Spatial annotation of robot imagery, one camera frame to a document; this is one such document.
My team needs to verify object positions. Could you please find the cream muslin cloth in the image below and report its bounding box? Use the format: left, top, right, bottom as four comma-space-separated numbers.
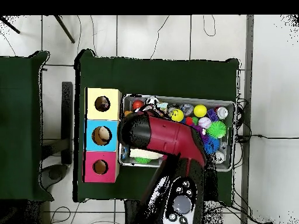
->
128, 149, 164, 160

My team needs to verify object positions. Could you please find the colourful dotted cloth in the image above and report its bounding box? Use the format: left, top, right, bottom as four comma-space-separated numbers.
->
95, 97, 110, 111

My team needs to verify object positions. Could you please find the wooden box with three holes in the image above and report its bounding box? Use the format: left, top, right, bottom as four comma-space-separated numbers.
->
82, 87, 123, 183

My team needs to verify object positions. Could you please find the yellow smiley face ball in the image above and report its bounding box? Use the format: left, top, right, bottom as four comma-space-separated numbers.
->
171, 108, 185, 123

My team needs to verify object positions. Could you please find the dark green table cloth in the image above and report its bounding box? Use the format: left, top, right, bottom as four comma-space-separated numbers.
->
0, 51, 54, 202
73, 49, 240, 207

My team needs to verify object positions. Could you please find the green spiky rubber ball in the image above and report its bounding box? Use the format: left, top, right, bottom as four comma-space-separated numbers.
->
207, 120, 227, 139
134, 156, 152, 164

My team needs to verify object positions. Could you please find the plain yellow ball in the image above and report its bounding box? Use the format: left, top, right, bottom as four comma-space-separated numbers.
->
193, 104, 208, 118

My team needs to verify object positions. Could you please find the purple monster toy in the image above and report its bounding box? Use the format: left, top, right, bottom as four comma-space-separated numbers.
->
193, 124, 210, 143

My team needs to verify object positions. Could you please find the black tripod leg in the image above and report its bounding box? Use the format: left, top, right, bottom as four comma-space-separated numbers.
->
0, 16, 21, 35
53, 15, 76, 44

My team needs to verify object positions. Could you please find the shallow wire mesh bin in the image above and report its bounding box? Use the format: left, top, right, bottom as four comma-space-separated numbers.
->
117, 93, 237, 173

